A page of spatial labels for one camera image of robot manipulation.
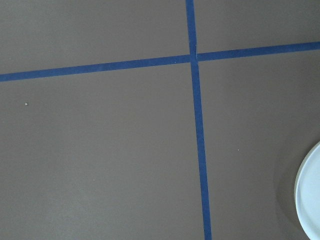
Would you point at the white round plate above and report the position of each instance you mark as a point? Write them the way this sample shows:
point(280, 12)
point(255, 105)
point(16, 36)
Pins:
point(307, 193)

